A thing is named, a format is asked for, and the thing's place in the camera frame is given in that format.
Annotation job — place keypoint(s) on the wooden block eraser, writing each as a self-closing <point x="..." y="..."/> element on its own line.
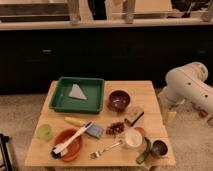
<point x="133" y="114"/>

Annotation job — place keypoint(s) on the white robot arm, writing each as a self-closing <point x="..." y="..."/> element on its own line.
<point x="187" y="82"/>

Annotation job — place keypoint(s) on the green plastic tray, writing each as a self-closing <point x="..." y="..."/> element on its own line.
<point x="93" y="88"/>

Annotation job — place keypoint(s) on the dark red bowl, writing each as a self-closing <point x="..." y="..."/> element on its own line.
<point x="118" y="100"/>

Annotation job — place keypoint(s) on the pile of dried red bits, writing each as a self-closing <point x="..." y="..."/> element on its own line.
<point x="115" y="128"/>

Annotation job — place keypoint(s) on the blue grey sponge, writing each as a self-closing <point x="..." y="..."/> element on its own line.
<point x="95" y="131"/>

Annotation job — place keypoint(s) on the wooden table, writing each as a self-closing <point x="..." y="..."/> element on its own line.
<point x="142" y="94"/>

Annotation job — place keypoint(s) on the small orange red object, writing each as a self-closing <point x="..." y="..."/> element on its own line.
<point x="141" y="130"/>

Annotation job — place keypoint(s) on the white cup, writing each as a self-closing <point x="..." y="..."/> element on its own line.
<point x="133" y="139"/>

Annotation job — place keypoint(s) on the silver fork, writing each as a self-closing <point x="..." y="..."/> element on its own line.
<point x="98" y="154"/>

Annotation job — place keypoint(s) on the orange bowl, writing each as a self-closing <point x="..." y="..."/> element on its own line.
<point x="74" y="148"/>

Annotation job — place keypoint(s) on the small green cup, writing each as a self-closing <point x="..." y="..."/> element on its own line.
<point x="44" y="132"/>

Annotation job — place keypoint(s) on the green cucumber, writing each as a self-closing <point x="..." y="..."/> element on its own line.
<point x="142" y="157"/>

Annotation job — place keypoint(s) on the metal cup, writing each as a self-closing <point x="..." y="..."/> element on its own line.
<point x="159" y="149"/>

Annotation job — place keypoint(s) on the dark cabinet counter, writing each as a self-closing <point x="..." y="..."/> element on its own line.
<point x="34" y="54"/>

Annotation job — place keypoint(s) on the black stand on floor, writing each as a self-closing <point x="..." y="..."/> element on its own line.
<point x="7" y="162"/>

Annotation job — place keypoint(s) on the white handled brush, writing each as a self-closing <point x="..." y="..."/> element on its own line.
<point x="61" y="149"/>

